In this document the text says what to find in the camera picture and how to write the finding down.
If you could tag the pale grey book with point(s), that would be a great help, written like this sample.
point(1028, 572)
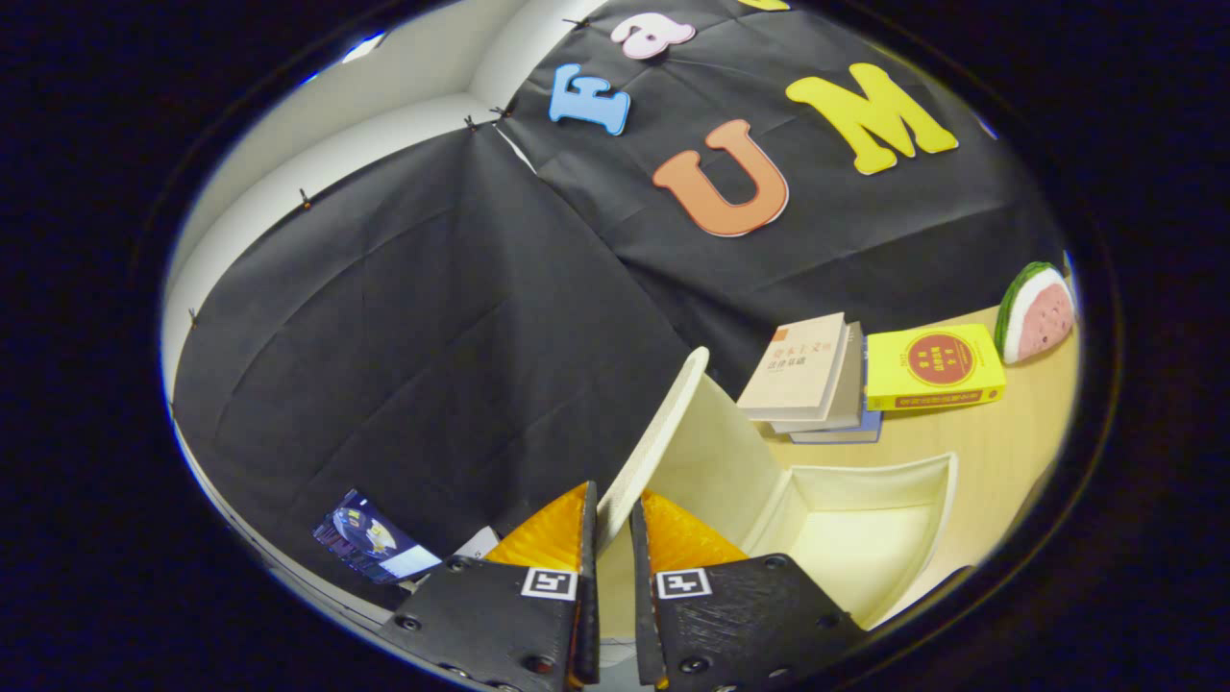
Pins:
point(852, 384)

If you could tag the cream fabric storage box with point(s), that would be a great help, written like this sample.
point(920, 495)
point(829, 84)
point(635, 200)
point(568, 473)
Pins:
point(865, 538)

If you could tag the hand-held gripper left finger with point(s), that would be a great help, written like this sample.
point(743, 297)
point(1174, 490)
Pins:
point(589, 577)

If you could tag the blue cover book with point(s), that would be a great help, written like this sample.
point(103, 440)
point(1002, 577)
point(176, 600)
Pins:
point(846, 434)

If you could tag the dark blue glossy magazine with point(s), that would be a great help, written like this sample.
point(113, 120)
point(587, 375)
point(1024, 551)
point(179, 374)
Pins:
point(370, 538)

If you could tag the watermelon slice plush toy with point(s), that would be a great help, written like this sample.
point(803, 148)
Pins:
point(1043, 317)

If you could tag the yellow book with red circle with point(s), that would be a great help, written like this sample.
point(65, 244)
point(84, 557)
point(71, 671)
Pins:
point(937, 360)

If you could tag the black backdrop cloth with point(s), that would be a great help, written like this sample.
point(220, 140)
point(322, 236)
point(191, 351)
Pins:
point(432, 336)

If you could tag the white paper leaflet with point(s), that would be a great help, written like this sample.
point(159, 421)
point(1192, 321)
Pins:
point(478, 543)

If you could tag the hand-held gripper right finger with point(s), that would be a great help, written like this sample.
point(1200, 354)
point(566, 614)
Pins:
point(642, 596)

